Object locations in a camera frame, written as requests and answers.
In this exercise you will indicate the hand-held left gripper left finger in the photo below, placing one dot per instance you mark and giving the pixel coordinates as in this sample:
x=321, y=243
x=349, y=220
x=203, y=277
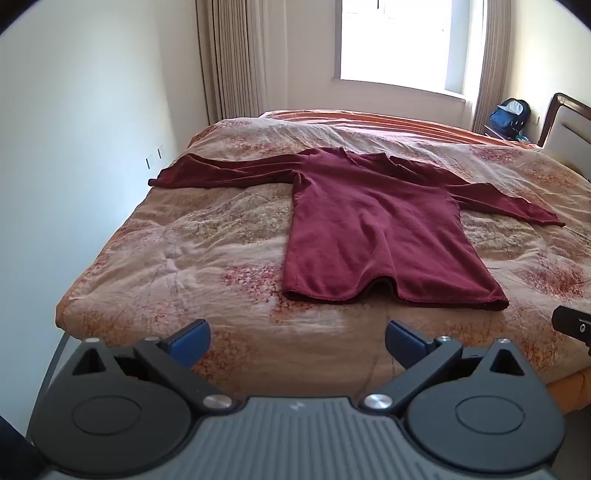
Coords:
x=193, y=339

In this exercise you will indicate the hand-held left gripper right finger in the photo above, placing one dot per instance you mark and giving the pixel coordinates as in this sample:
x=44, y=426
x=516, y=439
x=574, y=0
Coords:
x=402, y=339

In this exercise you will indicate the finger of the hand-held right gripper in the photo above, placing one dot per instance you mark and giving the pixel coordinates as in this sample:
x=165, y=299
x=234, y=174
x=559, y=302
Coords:
x=575, y=325

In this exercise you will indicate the maroon long-sleeved shirt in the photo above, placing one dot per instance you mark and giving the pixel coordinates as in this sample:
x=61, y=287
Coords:
x=369, y=230

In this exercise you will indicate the floral beige quilt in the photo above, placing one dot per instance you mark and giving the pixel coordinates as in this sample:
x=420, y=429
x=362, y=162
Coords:
x=184, y=240

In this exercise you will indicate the wooden padded headboard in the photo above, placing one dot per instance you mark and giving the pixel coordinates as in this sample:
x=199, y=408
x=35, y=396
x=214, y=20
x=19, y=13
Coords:
x=570, y=129

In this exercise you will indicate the blue backpack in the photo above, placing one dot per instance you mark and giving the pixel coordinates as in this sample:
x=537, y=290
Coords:
x=508, y=115

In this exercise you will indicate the orange bed sheet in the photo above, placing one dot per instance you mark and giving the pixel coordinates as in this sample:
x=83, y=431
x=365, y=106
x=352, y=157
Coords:
x=369, y=121

